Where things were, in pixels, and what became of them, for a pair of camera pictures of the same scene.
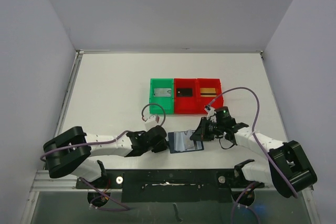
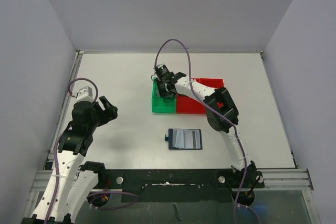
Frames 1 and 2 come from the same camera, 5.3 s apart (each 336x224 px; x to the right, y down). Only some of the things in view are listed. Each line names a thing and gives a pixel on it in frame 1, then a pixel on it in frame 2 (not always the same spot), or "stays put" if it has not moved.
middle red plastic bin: [185, 105] stays put
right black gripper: [202, 129] to [164, 85]
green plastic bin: [161, 93] stays put
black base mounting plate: [171, 185] stays put
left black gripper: [163, 146] to [109, 112]
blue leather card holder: [179, 141] stays put
